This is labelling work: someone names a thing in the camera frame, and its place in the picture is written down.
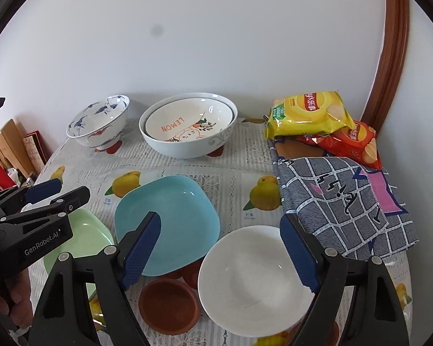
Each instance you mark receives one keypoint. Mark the red chip bag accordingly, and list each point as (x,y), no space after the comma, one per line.
(357,140)

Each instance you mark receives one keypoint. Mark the brown plate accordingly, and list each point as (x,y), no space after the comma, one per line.
(166,306)

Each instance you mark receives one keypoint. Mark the green square plate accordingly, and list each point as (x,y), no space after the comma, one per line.
(90,230)

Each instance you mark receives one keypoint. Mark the large white grey-patterned bowl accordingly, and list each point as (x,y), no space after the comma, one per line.
(187,147)

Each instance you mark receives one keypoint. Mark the person's left hand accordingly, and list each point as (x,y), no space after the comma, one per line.
(20,292)

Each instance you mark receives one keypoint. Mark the brown wooden door frame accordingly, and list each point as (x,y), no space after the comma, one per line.
(389,61)

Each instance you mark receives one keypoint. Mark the plain white bowl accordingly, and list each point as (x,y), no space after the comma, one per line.
(252,281)

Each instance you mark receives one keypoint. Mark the fruit print tablecloth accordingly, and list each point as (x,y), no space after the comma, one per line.
(216,171)

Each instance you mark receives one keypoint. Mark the white bowl with orange print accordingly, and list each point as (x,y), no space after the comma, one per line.
(180,122)

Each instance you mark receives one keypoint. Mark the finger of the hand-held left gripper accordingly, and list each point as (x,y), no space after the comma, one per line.
(72,196)
(43,189)

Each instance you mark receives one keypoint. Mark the blue and white porcelain bowl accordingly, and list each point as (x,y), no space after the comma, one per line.
(101,129)

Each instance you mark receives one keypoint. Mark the grey checked cloth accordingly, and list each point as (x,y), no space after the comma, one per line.
(339,194)

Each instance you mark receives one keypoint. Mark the dark red patterned box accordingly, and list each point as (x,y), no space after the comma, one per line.
(34,149)

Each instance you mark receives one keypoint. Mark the yellow chip bag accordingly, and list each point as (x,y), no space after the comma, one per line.
(306,115)

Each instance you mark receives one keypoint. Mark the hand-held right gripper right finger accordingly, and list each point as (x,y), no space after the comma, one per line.
(299,256)

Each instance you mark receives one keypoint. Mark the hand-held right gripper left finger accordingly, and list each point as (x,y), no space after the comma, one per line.
(142,248)

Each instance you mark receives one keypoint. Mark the blue square plate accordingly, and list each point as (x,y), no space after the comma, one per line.
(176,209)

